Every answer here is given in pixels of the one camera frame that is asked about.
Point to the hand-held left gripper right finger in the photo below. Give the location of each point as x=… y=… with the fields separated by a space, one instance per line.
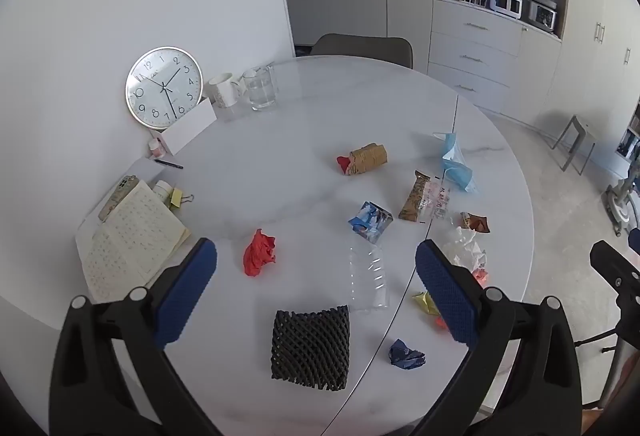
x=445 y=291

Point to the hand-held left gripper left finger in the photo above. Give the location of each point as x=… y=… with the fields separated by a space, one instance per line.
x=190 y=286

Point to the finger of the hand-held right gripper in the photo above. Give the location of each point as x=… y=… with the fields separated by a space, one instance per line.
x=635 y=238
x=617 y=271

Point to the yellow paper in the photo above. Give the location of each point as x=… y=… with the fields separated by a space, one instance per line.
x=425 y=302

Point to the blue paper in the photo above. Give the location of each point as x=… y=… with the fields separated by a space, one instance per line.
x=405 y=355

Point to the brown and clear wrapper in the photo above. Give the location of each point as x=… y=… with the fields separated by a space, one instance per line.
x=415 y=201

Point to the blue face mask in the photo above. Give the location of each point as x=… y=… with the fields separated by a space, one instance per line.
x=457 y=166

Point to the black foam net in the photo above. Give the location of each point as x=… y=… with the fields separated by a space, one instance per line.
x=310 y=348

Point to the brown and red snack wrapper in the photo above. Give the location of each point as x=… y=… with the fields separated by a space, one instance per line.
x=367 y=156

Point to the small orange paper scrap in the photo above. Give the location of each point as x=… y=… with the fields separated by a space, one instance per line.
x=440 y=322

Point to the grey study chair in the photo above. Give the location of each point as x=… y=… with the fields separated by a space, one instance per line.
x=620 y=203

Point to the pink crumpled paper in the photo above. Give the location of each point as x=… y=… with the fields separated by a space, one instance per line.
x=480 y=275

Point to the crumpled white plastic wrapper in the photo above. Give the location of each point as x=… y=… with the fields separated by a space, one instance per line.
x=462 y=248

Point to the red crumpled paper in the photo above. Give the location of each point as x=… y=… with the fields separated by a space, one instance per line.
x=257 y=253

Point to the open yellow notebook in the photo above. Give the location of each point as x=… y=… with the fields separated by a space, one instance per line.
x=130 y=241

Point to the small brown snack wrapper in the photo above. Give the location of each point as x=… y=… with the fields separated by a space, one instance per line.
x=475 y=222

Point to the clear plastic sheet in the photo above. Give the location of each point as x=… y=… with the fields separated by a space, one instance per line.
x=367 y=278

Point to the yellow binder clip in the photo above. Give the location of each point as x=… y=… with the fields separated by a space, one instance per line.
x=176 y=198

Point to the black tripod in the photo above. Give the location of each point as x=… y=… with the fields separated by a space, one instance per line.
x=617 y=366

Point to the small white bottle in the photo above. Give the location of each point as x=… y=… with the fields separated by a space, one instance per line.
x=161 y=190

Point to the blue printed wrapper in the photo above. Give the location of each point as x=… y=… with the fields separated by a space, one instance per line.
x=370 y=221

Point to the phone with patterned case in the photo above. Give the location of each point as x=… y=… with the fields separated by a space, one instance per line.
x=117 y=198

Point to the black pen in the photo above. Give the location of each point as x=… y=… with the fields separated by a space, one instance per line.
x=167 y=163

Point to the grey stool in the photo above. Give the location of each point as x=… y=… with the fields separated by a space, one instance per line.
x=575 y=128

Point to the small pink bottle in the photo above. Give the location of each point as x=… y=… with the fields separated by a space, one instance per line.
x=156 y=148

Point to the orange brown chair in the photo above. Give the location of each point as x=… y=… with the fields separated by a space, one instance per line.
x=592 y=423

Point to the white card box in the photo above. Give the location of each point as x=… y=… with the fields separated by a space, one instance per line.
x=187 y=128

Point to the white mug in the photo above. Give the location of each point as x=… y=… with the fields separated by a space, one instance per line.
x=225 y=91

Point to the tall white wardrobe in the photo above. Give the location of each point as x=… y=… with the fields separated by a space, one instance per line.
x=600 y=41

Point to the clear glass pitcher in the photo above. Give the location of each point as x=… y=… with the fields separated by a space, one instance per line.
x=260 y=91

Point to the white drawer cabinet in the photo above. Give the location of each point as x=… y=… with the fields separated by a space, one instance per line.
x=475 y=51

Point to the grey dining chair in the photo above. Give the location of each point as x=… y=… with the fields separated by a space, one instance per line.
x=360 y=47

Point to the round white wall clock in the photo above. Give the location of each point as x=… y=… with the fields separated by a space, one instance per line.
x=165 y=88

